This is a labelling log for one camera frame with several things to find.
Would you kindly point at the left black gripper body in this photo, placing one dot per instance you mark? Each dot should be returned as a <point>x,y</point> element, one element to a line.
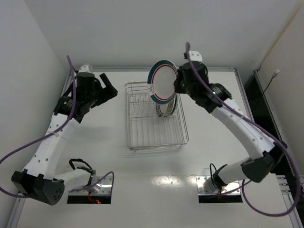
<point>102,90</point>

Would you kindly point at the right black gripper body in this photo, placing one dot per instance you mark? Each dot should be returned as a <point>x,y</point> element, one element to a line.
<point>178,83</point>

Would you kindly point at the green red rimmed plate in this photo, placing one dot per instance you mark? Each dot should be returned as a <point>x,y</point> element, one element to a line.
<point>160,81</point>
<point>161,109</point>

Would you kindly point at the small blue patterned plate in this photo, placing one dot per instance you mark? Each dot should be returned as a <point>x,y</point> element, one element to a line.
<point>175,104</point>

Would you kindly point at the white plate with grey rim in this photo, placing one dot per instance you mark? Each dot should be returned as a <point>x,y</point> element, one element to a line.
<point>170,107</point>

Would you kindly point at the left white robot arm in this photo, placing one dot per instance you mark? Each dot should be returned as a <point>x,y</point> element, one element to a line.
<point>38,180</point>

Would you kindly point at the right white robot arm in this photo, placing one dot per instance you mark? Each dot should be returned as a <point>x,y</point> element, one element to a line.
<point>264,152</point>

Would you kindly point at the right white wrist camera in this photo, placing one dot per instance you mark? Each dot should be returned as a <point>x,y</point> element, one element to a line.
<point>193,56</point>

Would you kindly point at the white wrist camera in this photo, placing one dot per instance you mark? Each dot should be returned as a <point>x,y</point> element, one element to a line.
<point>193,56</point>
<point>87,68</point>

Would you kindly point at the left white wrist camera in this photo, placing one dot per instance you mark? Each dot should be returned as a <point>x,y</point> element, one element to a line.
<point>87,68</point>

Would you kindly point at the metal wire dish rack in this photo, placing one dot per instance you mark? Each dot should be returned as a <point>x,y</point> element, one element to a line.
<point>145,131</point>

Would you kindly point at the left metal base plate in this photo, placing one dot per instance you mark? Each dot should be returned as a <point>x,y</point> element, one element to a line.
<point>103,188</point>

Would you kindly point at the metal base plate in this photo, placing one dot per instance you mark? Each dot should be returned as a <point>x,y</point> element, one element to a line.
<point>103,188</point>
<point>205,187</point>

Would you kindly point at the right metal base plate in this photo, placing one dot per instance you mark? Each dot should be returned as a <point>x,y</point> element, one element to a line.
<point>205,187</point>

